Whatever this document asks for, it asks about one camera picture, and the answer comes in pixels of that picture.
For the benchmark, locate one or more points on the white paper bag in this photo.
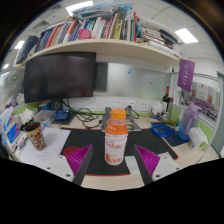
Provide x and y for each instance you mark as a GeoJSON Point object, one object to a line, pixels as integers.
{"type": "Point", "coordinates": [197, 138]}

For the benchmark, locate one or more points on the blue tissue box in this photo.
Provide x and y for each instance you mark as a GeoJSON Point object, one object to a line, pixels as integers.
{"type": "Point", "coordinates": [6, 116]}

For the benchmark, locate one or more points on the group photo poster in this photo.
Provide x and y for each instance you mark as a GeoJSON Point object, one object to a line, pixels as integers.
{"type": "Point", "coordinates": [203, 101]}

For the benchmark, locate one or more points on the small blue device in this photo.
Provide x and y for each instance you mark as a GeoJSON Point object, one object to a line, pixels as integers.
{"type": "Point", "coordinates": [62, 115]}

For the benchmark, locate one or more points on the orange-capped drink bottle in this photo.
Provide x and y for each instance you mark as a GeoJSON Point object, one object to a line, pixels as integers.
{"type": "Point", "coordinates": [116, 143]}

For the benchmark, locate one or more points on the white paper sheet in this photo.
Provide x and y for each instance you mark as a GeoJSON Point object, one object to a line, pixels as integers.
{"type": "Point", "coordinates": [55, 140]}

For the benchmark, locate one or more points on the stack of white napkins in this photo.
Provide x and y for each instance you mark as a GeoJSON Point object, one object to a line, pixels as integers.
{"type": "Point", "coordinates": [25, 116]}

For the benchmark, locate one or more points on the black computer monitor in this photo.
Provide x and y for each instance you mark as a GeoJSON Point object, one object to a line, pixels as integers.
{"type": "Point", "coordinates": [60, 76]}

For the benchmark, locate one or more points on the floral ceramic mug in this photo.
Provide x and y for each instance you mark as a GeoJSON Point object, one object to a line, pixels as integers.
{"type": "Point", "coordinates": [36, 136]}

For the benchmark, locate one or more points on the blue tissue pack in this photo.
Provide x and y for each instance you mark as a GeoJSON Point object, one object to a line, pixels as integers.
{"type": "Point", "coordinates": [13, 131]}

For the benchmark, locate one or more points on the purple hanging pennant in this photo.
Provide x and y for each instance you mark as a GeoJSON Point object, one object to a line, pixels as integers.
{"type": "Point", "coordinates": [185, 75]}

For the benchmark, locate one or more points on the grey metal laptop stand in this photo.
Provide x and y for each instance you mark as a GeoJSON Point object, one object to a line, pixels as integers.
{"type": "Point", "coordinates": [133, 125]}

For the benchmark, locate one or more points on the blue round container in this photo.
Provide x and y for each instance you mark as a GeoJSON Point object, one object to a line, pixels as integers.
{"type": "Point", "coordinates": [44, 106]}

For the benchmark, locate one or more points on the flat round red coaster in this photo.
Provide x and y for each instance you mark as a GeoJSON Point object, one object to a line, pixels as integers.
{"type": "Point", "coordinates": [69, 150]}

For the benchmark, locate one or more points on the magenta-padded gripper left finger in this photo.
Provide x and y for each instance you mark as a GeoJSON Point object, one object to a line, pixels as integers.
{"type": "Point", "coordinates": [78, 159]}

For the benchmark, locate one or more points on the dark blue mouse pad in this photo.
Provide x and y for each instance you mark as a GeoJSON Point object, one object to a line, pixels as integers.
{"type": "Point", "coordinates": [173, 139]}

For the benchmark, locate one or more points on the purple plastic water bottle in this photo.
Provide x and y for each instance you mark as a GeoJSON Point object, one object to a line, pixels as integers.
{"type": "Point", "coordinates": [187, 125]}

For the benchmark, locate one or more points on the black desk mat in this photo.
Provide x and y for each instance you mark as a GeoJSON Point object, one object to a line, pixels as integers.
{"type": "Point", "coordinates": [96, 143]}

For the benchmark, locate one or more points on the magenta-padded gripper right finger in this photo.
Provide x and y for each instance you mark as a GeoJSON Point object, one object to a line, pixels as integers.
{"type": "Point", "coordinates": [149, 160]}

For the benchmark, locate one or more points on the clear plastic box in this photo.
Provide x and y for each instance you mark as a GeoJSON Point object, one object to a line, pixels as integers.
{"type": "Point", "coordinates": [45, 117]}

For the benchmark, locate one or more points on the white wall power socket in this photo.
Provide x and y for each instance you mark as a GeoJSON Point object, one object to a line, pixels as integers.
{"type": "Point", "coordinates": [131, 105]}
{"type": "Point", "coordinates": [144, 106]}
{"type": "Point", "coordinates": [116, 104]}

